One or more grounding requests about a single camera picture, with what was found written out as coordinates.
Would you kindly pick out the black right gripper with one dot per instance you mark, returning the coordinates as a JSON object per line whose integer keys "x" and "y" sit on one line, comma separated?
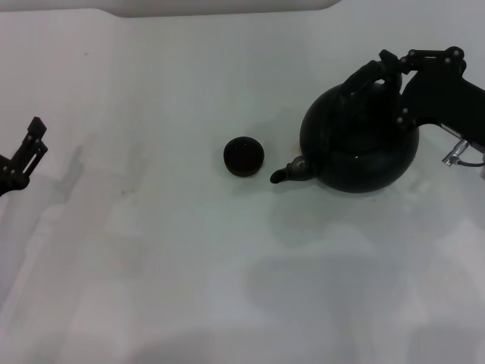
{"x": 443, "y": 98}

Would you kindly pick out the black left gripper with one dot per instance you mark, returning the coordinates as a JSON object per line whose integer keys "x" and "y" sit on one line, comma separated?
{"x": 11, "y": 180}

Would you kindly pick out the black round teapot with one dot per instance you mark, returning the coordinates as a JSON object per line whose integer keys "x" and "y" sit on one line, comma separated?
{"x": 341, "y": 129}

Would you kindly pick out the dark brown teacup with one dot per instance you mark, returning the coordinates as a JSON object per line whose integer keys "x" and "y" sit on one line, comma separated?
{"x": 243, "y": 157}

